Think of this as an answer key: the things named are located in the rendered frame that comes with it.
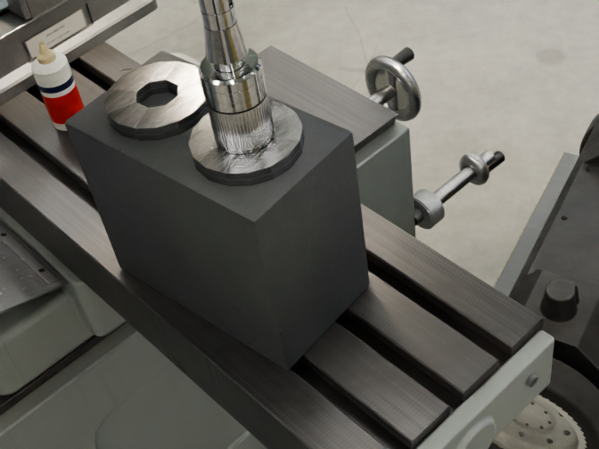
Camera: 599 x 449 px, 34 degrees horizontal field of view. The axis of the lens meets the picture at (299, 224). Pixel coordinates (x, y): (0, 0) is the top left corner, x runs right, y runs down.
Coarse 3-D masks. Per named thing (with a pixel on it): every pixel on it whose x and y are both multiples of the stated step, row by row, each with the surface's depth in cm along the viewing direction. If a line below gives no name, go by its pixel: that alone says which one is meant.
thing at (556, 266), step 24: (576, 168) 146; (576, 192) 142; (552, 216) 140; (576, 216) 138; (552, 240) 136; (576, 240) 135; (528, 264) 134; (552, 264) 133; (576, 264) 132; (528, 288) 129; (552, 288) 123; (576, 288) 123; (552, 312) 123; (576, 312) 124; (552, 336) 122; (576, 336) 122; (576, 360) 122
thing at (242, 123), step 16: (208, 96) 72; (224, 96) 71; (240, 96) 71; (256, 96) 71; (224, 112) 72; (240, 112) 72; (256, 112) 72; (224, 128) 73; (240, 128) 73; (256, 128) 73; (272, 128) 75; (224, 144) 74; (240, 144) 74; (256, 144) 74
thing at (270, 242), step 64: (192, 64) 86; (128, 128) 79; (192, 128) 79; (320, 128) 77; (128, 192) 82; (192, 192) 75; (256, 192) 73; (320, 192) 77; (128, 256) 92; (192, 256) 82; (256, 256) 74; (320, 256) 80; (256, 320) 82; (320, 320) 85
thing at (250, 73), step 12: (204, 60) 72; (252, 60) 71; (204, 72) 71; (216, 72) 71; (228, 72) 70; (240, 72) 70; (252, 72) 70; (204, 84) 71; (216, 84) 70; (228, 84) 70; (240, 84) 70; (252, 84) 71
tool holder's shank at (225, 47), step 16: (208, 0) 66; (224, 0) 66; (208, 16) 67; (224, 16) 67; (208, 32) 68; (224, 32) 68; (240, 32) 69; (208, 48) 69; (224, 48) 69; (240, 48) 69; (224, 64) 69; (240, 64) 70
